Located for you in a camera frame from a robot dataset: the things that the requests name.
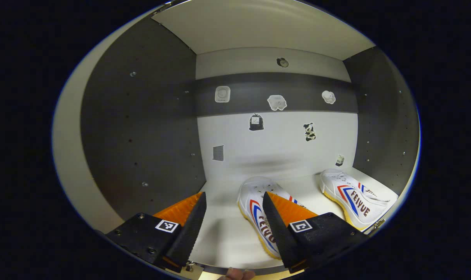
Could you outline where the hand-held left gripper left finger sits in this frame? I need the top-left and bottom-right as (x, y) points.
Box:
(105, 191), (208, 273)

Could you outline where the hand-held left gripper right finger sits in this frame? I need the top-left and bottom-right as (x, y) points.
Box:
(262, 191), (370, 274)

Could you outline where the white canvas shoe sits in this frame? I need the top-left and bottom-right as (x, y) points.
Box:
(237, 176), (310, 260)
(320, 168), (399, 231)

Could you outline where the white grey shoe cabinet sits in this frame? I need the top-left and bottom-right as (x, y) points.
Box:
(80, 0), (421, 273)

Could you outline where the white cabinet door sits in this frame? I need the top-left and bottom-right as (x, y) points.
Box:
(52, 9), (155, 235)

